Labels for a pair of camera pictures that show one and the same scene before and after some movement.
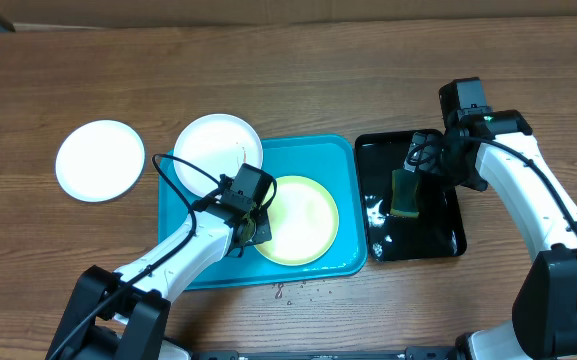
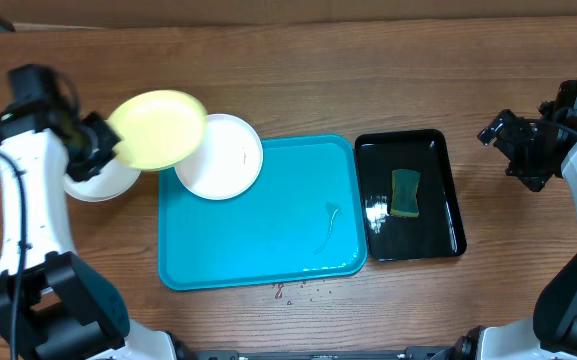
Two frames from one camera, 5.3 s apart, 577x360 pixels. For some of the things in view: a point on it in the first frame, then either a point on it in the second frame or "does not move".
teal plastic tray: x=329 y=158 does not move
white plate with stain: x=216 y=145 does not move
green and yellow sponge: x=405 y=185 does not move
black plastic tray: x=439 y=229 does not move
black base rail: x=435 y=353 does not move
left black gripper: x=263 y=233 -> x=101 y=124
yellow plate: x=303 y=222 -> x=159 y=129
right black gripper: x=419 y=155 -> x=510 y=138
